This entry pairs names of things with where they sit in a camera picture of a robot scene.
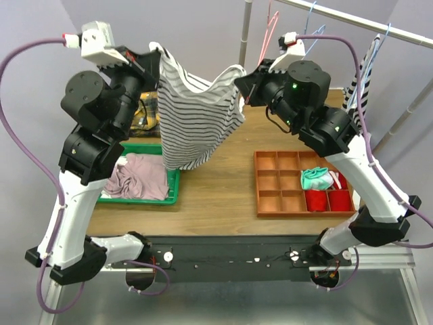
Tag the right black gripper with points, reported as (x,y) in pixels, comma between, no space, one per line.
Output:
(249,84)

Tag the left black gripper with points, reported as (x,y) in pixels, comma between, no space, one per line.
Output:
(149,68)

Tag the white black striped tank top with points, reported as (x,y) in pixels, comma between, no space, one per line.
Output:
(196,115)

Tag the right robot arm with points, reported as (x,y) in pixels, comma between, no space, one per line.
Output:
(297,96)

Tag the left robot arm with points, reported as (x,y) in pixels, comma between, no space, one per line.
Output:
(102,103)

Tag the blue hanger holding top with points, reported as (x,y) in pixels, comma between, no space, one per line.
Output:
(366,66)

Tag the yellow plaid shirt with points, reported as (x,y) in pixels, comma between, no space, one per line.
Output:
(146,121)

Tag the brown wooden compartment box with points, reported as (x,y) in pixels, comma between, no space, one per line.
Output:
(278,190)

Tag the green plastic tray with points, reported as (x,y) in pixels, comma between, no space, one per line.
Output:
(173,177)

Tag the mint green sock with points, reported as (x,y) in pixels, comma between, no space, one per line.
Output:
(318,178)

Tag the mauve pink garment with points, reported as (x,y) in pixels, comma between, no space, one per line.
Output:
(138,177)

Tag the red cloth left compartment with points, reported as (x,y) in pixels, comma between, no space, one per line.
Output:
(316,200)

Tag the red cloth compartment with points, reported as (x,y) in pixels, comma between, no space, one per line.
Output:
(340,200)
(316,200)

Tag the red cloth right compartment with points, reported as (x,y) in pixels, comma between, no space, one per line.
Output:
(340,200)

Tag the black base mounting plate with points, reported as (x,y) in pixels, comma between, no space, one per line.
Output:
(236,258)

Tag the metal clothes rack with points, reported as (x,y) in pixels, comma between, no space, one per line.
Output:
(420,41)

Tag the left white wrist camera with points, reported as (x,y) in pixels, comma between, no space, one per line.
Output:
(95,42)

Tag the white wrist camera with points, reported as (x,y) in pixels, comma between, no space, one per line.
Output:
(291,50)
(95,42)

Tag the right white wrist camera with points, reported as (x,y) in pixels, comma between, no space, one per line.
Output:
(291,50)

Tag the pink wire hanger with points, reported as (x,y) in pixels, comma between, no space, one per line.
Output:
(272,20)

